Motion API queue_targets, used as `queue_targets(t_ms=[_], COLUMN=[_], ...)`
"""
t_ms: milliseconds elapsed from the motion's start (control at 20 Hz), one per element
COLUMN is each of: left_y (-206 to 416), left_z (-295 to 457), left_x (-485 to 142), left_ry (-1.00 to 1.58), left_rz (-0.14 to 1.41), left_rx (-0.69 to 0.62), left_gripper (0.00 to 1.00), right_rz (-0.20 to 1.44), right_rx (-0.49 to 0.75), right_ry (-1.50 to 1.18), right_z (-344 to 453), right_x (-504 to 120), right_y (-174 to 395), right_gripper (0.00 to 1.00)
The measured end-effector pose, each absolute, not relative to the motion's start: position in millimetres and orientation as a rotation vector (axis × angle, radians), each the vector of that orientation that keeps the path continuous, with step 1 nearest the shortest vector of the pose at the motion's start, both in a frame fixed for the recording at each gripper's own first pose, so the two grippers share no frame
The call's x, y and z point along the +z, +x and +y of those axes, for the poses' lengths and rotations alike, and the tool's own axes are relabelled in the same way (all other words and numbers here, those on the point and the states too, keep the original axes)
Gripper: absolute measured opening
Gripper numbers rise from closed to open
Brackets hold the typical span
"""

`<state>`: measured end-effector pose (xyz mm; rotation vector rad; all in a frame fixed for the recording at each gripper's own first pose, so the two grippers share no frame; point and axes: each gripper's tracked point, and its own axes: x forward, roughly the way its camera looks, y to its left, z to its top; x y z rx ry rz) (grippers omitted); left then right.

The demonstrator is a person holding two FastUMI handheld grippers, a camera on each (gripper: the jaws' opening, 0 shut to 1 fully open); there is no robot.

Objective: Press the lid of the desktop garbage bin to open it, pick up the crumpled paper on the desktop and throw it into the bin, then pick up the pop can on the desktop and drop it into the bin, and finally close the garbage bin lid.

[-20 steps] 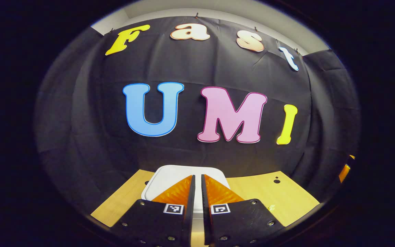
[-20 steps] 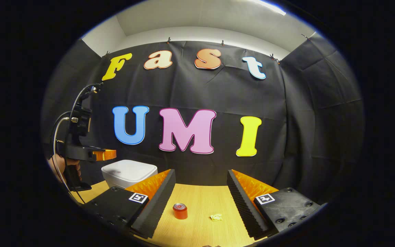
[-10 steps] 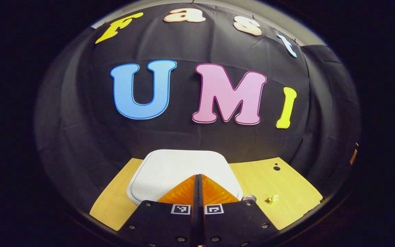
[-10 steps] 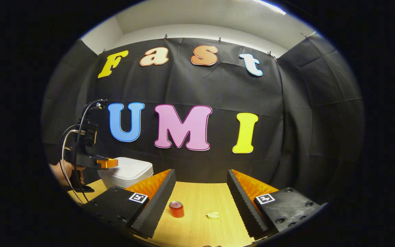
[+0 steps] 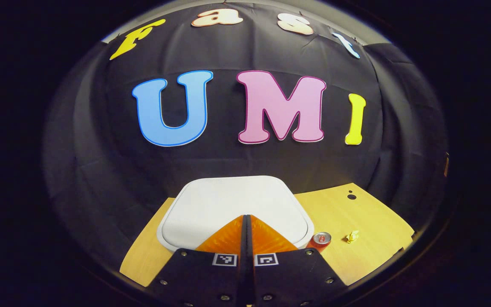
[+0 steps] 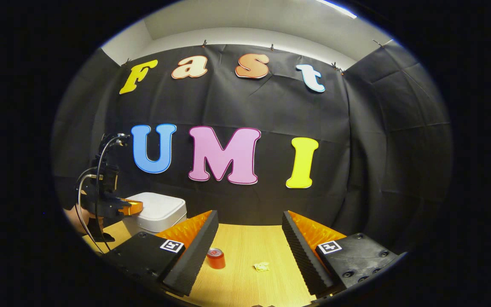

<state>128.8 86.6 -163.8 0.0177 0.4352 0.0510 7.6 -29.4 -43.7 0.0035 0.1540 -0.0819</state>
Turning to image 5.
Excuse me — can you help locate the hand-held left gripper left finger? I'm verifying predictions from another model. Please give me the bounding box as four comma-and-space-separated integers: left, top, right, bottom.
147, 214, 248, 307

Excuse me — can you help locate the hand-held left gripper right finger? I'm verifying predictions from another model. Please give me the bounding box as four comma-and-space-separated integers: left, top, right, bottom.
249, 214, 348, 307

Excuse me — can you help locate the red pop can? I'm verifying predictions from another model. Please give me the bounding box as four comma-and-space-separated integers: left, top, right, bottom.
307, 232, 332, 253

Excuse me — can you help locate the white desktop garbage bin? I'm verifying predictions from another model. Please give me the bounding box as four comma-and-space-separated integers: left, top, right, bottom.
157, 176, 315, 252

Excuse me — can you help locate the black backdrop cloth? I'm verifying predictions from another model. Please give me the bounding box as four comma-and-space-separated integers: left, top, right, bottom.
43, 2, 448, 273

